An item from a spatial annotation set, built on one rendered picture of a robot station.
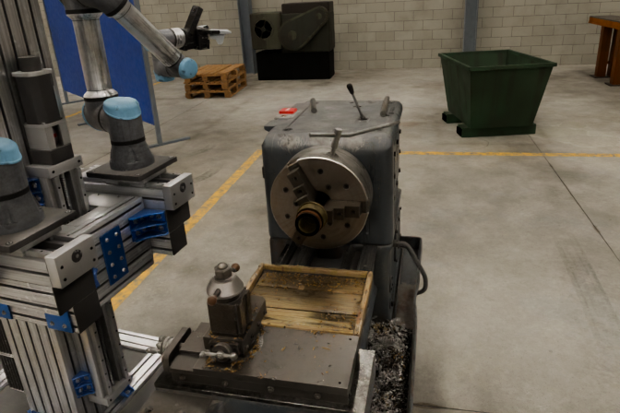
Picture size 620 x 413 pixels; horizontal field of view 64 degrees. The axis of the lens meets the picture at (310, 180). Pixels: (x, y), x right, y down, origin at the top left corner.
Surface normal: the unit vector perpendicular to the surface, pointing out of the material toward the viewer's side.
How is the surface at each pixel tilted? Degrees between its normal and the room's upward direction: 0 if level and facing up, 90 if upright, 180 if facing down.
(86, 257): 90
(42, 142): 90
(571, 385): 0
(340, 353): 0
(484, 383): 0
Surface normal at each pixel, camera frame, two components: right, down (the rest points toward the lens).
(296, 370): -0.05, -0.93
